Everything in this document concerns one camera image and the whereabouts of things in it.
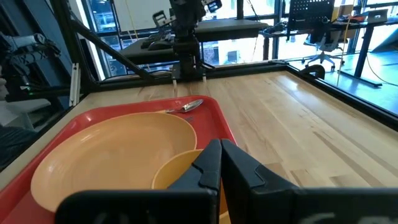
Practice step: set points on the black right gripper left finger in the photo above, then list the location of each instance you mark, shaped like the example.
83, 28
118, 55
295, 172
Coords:
192, 202

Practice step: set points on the black leg desk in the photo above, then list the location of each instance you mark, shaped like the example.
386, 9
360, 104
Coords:
363, 49

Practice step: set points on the grey laptop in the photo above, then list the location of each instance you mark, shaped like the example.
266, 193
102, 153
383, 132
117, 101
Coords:
377, 16

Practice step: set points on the tan plastic plate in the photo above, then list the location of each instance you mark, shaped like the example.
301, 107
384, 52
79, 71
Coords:
109, 155

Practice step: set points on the red plastic tray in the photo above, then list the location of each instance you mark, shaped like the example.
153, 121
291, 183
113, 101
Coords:
213, 124

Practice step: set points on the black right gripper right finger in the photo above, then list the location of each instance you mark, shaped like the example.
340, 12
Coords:
264, 202

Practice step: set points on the black perforated panel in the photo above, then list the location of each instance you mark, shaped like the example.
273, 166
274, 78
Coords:
311, 12

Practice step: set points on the white office chair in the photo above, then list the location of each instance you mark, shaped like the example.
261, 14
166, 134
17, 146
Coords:
323, 46

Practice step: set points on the small tan bowl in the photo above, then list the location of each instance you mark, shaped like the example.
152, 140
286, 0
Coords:
174, 171

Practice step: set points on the black table edge frame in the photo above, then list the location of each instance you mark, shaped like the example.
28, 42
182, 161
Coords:
248, 69

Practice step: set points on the black table corner clamp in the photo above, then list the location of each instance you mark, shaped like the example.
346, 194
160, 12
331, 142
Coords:
314, 71

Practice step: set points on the white aluminium bracket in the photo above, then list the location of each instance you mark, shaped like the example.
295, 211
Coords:
74, 84

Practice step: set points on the black top desk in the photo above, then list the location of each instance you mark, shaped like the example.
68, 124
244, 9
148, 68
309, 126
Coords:
230, 29

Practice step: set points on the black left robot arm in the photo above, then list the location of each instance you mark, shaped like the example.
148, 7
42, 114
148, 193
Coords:
186, 46

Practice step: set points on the black diagonal frame strut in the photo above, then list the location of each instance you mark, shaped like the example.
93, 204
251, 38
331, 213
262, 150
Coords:
105, 49

